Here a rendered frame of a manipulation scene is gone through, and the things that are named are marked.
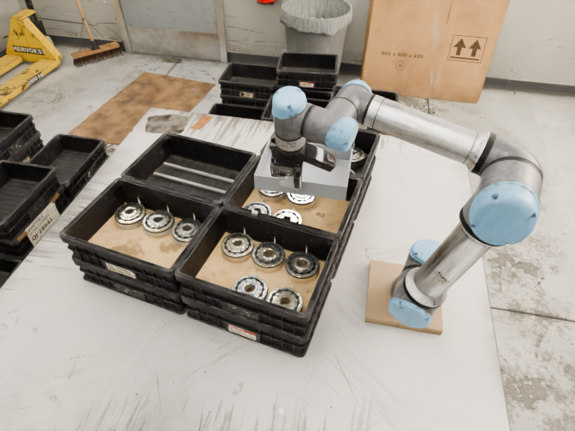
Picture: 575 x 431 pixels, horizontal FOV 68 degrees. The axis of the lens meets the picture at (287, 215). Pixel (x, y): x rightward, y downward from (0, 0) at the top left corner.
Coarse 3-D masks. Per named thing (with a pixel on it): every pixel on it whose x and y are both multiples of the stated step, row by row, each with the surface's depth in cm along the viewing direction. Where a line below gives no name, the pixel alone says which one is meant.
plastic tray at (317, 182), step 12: (312, 144) 135; (264, 156) 132; (336, 156) 136; (348, 156) 136; (264, 168) 133; (312, 168) 133; (336, 168) 133; (348, 168) 125; (264, 180) 123; (276, 180) 122; (312, 180) 128; (324, 180) 129; (336, 180) 129; (288, 192) 125; (300, 192) 124; (312, 192) 123; (324, 192) 122; (336, 192) 121
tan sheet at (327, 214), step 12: (252, 192) 157; (276, 204) 152; (324, 204) 152; (336, 204) 153; (300, 216) 148; (312, 216) 148; (324, 216) 148; (336, 216) 148; (324, 228) 144; (336, 228) 144
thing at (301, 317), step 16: (224, 208) 136; (208, 224) 131; (288, 224) 131; (336, 240) 127; (176, 272) 118; (208, 288) 115; (224, 288) 114; (320, 288) 115; (256, 304) 112; (272, 304) 111; (304, 320) 109
